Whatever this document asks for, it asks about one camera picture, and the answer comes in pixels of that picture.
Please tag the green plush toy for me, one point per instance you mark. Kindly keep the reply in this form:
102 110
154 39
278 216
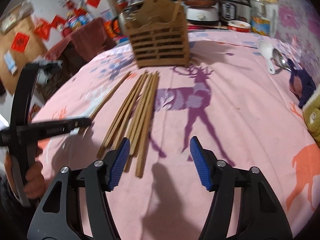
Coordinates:
311 115

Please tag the red white bowl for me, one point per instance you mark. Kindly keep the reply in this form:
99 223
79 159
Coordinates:
239 26

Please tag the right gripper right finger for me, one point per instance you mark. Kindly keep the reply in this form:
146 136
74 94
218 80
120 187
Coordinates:
261 215

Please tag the white ceramic spoon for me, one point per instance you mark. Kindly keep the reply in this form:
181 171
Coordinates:
266 50

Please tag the silver black pressure cooker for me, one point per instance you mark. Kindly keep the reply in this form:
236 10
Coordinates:
239 10

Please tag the brown pan on cooker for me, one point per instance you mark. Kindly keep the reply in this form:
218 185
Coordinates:
202 12

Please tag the brown wooden utensil holder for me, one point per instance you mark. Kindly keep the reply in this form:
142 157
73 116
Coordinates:
156 41

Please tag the person's left hand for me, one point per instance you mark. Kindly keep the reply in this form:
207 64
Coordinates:
35 186

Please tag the red cloth covered table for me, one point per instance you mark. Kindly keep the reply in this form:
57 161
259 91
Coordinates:
88 41

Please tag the pink deer print tablecloth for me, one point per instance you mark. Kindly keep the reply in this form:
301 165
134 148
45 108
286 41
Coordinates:
227 99

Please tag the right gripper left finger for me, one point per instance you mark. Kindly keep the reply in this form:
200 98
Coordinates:
58 215

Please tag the wooden chopstick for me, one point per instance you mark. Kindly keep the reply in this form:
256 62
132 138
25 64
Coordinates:
120 117
127 117
143 117
143 141
116 123
176 10
138 111
110 96

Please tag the metal spoon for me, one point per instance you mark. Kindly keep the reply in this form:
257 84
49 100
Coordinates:
280 60

